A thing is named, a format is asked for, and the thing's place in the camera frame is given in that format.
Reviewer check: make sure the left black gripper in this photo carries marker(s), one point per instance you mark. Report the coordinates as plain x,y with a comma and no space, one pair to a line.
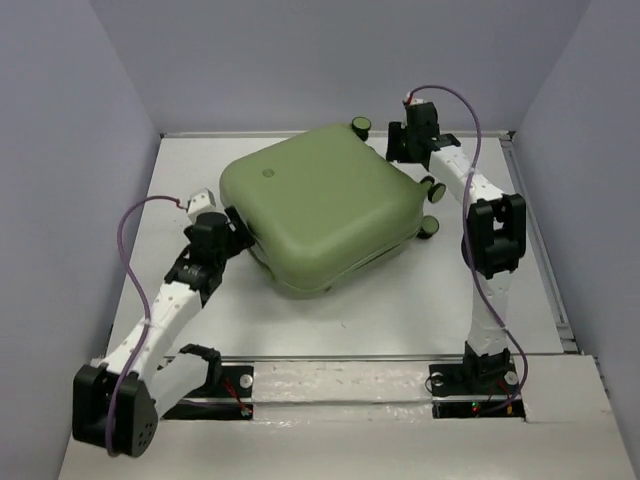
241,236

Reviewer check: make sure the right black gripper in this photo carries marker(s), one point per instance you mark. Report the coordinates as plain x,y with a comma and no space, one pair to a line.
395,130

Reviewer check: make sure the green hard-shell suitcase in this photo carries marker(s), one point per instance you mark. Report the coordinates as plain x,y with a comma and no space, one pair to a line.
323,205

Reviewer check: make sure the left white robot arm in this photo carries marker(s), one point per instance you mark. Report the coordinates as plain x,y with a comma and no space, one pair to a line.
118,401

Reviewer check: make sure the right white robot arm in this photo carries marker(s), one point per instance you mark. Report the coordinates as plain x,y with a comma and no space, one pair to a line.
493,243

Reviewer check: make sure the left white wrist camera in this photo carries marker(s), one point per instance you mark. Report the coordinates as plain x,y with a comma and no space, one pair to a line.
201,202

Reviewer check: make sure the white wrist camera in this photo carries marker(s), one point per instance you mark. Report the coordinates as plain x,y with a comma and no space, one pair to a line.
410,101
201,202

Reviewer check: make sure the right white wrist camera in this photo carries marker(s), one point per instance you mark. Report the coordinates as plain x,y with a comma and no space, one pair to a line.
410,101

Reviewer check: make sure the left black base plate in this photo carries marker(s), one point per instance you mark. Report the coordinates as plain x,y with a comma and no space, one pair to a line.
229,400

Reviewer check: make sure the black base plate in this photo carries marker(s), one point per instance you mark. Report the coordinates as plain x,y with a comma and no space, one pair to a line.
229,400
454,396

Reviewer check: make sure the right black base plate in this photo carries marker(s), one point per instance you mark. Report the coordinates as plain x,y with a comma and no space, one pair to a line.
454,396

